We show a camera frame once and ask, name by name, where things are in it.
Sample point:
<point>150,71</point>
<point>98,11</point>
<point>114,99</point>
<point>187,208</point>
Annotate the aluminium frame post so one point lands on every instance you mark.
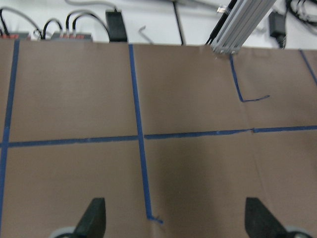
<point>241,20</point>

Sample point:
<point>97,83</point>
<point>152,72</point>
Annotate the black power brick right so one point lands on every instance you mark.
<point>277,24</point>

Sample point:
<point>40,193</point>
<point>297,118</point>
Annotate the black power adapter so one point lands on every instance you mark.
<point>116,26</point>

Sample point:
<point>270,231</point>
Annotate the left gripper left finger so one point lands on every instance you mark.
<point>92,223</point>

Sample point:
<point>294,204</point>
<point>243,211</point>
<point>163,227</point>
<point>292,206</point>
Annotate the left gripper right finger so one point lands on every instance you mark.
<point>259,222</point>

